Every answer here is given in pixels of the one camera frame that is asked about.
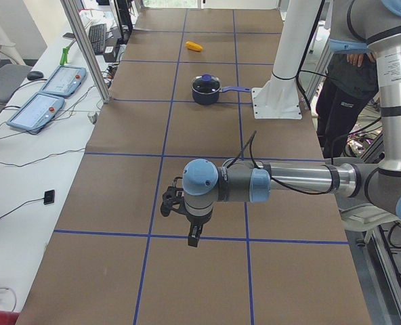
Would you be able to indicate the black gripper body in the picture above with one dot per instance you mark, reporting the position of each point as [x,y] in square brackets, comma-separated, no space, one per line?
[196,221]

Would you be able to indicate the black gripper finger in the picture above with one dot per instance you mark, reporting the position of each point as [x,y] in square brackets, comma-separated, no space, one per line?
[193,240]

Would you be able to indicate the glass lid blue knob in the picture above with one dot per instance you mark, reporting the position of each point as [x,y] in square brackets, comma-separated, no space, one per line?
[206,84]

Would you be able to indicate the yellow toy corn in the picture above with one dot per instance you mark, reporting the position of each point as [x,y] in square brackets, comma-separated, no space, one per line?
[192,46]

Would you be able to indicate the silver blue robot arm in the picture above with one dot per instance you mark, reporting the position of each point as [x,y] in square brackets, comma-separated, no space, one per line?
[357,26]

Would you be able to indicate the dark blue pot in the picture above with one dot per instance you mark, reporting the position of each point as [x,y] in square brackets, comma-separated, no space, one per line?
[208,99]

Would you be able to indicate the person's hand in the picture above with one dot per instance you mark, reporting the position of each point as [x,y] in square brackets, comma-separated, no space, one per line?
[357,59]

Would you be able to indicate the small black square sensor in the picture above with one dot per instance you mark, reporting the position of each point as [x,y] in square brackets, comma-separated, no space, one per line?
[49,197]

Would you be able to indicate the far teach pendant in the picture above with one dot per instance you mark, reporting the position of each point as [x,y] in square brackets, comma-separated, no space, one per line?
[64,81]

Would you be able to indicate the teach pendant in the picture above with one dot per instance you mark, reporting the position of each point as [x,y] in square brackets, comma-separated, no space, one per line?
[64,81]
[38,111]

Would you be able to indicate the near teach pendant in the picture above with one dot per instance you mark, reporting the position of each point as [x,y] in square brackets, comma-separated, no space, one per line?
[38,111]

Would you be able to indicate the person in dark clothes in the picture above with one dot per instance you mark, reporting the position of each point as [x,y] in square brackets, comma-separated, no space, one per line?
[345,92]

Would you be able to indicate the green clamp tool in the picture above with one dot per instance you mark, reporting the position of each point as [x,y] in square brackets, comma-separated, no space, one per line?
[65,51]

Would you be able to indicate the black keyboard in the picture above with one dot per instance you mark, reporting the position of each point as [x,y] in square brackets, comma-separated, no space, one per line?
[97,38]

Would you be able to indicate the black computer mouse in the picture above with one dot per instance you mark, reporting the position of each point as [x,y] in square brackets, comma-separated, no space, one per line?
[34,75]

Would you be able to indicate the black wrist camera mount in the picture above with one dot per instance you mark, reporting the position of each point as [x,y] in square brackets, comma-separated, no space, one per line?
[173,199]

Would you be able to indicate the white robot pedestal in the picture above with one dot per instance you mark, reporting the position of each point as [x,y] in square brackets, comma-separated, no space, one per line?
[279,97]

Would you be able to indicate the aluminium frame post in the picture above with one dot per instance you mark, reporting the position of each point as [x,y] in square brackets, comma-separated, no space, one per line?
[78,29]

